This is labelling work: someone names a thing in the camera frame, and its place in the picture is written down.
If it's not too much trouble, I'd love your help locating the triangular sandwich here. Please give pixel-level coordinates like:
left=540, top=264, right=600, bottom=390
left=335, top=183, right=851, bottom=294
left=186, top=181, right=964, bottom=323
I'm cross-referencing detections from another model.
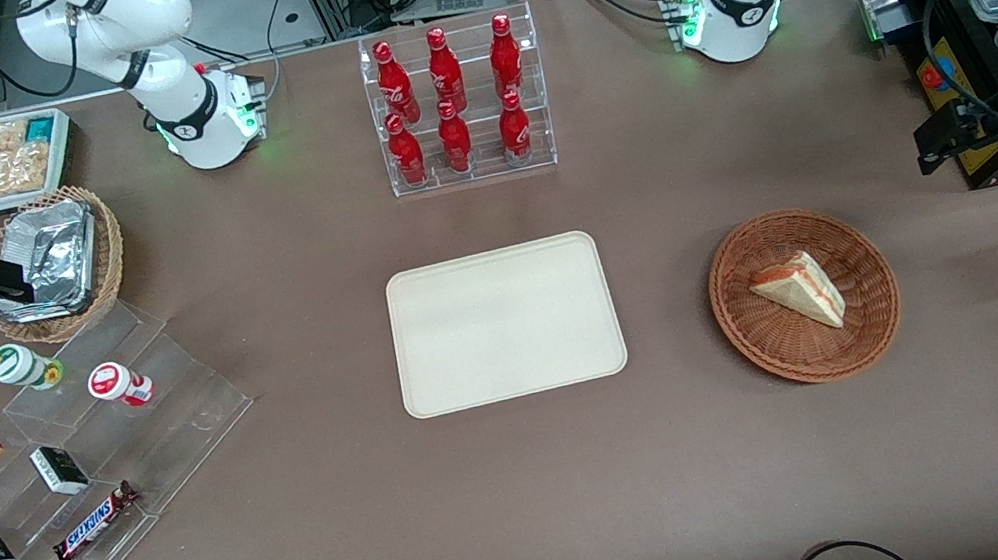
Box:
left=745, top=245, right=850, bottom=343

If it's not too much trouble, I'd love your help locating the light tan wicker basket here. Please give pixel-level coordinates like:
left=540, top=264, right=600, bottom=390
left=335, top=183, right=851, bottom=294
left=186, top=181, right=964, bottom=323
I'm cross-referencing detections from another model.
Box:
left=0, top=178, right=138, bottom=353

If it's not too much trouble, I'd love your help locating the brown round wicker basket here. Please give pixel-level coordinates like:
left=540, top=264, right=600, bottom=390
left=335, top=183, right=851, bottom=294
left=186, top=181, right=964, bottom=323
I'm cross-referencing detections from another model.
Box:
left=698, top=193, right=913, bottom=400

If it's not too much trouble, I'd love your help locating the beige plastic tray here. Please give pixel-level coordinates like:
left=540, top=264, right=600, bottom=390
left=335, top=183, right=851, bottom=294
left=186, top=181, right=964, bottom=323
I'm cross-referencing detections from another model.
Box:
left=380, top=225, right=634, bottom=423

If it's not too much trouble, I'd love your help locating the stack of foil trays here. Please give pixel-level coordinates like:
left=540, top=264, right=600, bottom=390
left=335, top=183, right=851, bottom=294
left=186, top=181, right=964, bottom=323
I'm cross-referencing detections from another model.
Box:
left=0, top=194, right=112, bottom=329

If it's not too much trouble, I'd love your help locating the green lidded yoghurt cup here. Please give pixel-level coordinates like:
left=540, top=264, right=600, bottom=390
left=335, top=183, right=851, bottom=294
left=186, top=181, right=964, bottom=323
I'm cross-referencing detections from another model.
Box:
left=0, top=335, right=68, bottom=398

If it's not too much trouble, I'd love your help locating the silver box with green light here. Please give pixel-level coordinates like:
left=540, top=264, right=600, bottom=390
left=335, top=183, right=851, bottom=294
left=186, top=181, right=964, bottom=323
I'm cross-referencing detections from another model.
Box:
left=856, top=0, right=914, bottom=50

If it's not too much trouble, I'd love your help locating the red lidded yoghurt cup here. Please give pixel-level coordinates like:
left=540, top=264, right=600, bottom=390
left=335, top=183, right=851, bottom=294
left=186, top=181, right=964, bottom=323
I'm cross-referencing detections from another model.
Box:
left=85, top=355, right=158, bottom=416

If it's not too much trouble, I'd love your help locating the teal snack packet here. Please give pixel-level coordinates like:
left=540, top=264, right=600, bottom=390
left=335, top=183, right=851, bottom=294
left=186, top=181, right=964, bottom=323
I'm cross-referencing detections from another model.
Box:
left=22, top=113, right=60, bottom=147

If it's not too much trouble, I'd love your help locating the Snickers chocolate bar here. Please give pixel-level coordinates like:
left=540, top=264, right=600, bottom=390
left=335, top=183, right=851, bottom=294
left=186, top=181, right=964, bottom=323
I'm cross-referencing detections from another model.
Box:
left=43, top=478, right=150, bottom=560

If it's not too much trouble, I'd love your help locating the red cola bottle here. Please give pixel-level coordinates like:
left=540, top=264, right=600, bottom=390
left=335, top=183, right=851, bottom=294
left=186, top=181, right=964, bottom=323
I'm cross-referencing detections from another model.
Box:
left=423, top=24, right=470, bottom=117
left=483, top=11, right=529, bottom=102
left=433, top=97, right=478, bottom=176
left=493, top=88, right=538, bottom=168
left=371, top=36, right=423, bottom=130
left=383, top=109, right=430, bottom=190

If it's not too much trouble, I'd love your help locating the clear acrylic bottle rack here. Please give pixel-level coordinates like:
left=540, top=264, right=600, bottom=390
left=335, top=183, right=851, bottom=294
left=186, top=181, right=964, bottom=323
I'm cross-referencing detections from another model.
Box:
left=354, top=0, right=561, bottom=201

